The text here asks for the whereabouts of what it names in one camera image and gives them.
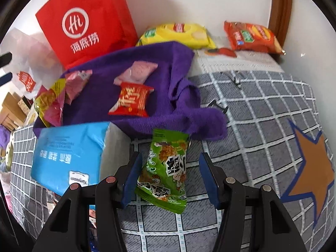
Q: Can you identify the yellow black print snack packet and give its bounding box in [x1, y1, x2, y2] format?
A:
[34, 78, 66, 128]

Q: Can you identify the green snack packet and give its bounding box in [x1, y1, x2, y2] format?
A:
[135, 129, 192, 214]

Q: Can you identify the brown wooden door frame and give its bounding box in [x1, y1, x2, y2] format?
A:
[268, 0, 293, 48]

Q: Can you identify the red paper bag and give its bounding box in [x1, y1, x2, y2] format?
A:
[35, 0, 139, 70]

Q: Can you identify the white plastic bag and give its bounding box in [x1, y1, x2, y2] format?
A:
[0, 28, 66, 100]

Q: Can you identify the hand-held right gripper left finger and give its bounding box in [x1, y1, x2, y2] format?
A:
[31, 152, 143, 252]

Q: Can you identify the grey checked blanket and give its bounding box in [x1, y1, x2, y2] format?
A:
[5, 70, 331, 252]

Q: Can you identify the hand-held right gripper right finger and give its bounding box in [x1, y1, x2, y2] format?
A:
[199, 152, 307, 252]

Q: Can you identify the orange chips bag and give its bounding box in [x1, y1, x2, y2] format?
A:
[224, 20, 285, 55]

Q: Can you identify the small flat red packet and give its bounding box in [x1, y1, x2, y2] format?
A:
[203, 47, 237, 58]

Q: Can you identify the wooden headboard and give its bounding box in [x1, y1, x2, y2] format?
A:
[0, 92, 27, 130]

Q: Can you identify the purple cloth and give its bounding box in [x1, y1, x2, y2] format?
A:
[34, 41, 227, 141]

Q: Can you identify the white quilted mattress pad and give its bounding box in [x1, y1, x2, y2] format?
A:
[190, 35, 285, 77]

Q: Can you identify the blue tissue pack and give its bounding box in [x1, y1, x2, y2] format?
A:
[31, 122, 132, 196]

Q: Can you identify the red snack packet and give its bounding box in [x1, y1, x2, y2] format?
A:
[108, 82, 155, 118]

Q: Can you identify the yellow chips bag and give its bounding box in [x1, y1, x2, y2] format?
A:
[136, 23, 217, 50]

